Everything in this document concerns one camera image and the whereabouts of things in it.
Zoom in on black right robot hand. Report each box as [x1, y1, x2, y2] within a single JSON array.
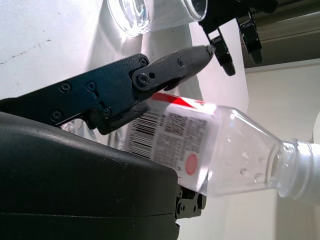
[[0, 44, 216, 240]]

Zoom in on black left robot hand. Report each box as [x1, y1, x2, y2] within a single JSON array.
[[198, 0, 280, 77]]

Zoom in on clear glass cup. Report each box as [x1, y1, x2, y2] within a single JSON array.
[[106, 0, 209, 37]]

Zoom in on clear plastic water bottle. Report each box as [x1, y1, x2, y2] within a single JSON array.
[[59, 91, 320, 208]]

